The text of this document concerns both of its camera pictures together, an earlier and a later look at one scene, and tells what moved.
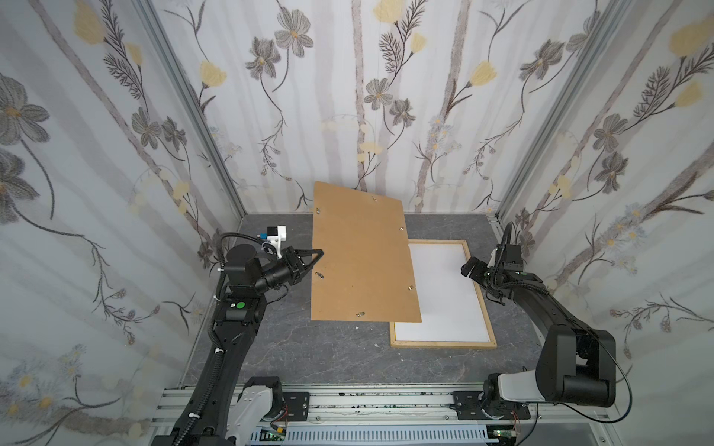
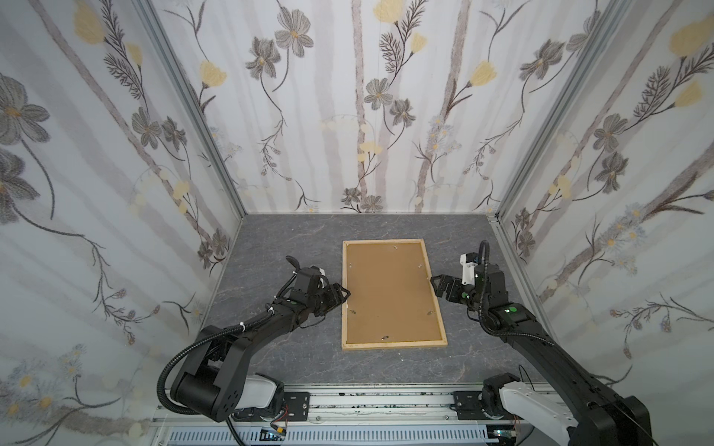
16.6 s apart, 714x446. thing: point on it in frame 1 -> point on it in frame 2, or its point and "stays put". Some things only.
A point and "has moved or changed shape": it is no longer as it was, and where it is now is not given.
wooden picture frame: [449, 345] -> [388, 345]
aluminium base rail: [401, 406] stays put
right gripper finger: [479, 271] -> [447, 287]
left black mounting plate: [297, 405] stays put
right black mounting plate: [469, 407] stays put
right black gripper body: [485, 273] -> [455, 288]
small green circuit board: [266, 435] stays put
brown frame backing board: [366, 272] has moved or changed shape
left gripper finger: [310, 252] -> [295, 263]
